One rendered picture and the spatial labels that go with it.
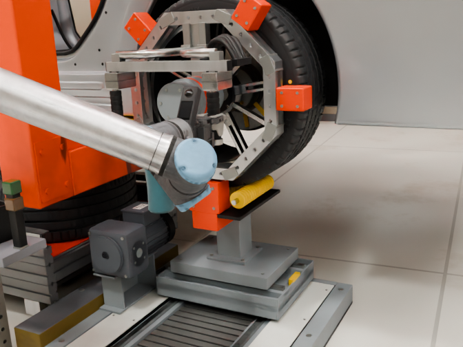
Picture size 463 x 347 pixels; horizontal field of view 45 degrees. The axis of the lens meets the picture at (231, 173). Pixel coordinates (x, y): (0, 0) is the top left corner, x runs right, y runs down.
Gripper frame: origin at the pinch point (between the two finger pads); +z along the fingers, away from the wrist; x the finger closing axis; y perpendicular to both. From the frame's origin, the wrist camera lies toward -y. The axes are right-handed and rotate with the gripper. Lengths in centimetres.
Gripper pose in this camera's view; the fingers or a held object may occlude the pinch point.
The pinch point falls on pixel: (217, 114)
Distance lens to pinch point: 159.0
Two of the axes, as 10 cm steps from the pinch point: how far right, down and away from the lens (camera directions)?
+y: 0.4, 9.7, 2.6
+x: 8.8, 0.8, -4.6
